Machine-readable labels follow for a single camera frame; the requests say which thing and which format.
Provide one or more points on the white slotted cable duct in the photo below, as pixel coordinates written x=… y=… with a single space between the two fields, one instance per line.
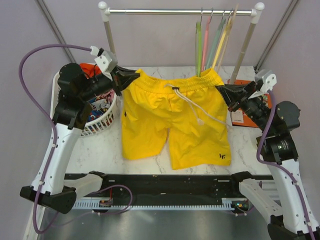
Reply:
x=102 y=203

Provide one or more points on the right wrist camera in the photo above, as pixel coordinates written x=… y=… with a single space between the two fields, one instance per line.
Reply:
x=265 y=80

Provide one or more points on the orange garment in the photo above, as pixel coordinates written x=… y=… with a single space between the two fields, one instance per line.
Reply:
x=90 y=70

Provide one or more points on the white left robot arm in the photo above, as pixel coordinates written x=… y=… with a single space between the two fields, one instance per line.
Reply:
x=50 y=189

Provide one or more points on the teal hanger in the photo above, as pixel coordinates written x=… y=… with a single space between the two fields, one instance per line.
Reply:
x=214 y=44

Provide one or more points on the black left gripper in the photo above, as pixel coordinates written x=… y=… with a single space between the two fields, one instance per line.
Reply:
x=121 y=77

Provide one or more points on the yellow hanger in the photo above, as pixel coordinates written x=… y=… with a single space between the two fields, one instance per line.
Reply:
x=221 y=42

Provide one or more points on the beige wooden hanger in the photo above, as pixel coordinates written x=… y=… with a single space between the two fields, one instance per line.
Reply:
x=233 y=16

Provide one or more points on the colourful comic print garment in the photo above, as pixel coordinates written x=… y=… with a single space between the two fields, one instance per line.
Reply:
x=97 y=110

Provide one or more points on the white plastic laundry basket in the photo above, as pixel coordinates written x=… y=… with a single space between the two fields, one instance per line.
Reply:
x=93 y=127

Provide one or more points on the green hanger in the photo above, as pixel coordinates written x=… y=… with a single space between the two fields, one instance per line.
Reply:
x=198 y=45

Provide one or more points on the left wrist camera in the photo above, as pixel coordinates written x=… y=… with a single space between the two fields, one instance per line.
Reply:
x=106 y=61

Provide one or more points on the yellow shorts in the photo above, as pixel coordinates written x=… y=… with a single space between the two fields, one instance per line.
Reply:
x=187 y=114

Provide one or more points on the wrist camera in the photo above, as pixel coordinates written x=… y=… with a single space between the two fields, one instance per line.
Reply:
x=265 y=80
x=106 y=61

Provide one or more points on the pink patterned garment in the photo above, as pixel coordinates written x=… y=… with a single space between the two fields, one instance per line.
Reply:
x=107 y=99

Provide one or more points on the silver clothes rack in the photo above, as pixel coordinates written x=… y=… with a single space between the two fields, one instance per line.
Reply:
x=254 y=15

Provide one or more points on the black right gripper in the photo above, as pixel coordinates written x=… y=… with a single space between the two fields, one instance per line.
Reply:
x=251 y=92

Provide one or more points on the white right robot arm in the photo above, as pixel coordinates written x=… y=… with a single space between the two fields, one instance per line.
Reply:
x=292 y=219

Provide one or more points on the pink hanger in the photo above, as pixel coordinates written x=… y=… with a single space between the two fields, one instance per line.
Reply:
x=205 y=42

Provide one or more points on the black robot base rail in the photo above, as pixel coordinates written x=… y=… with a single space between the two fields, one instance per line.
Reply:
x=167 y=189

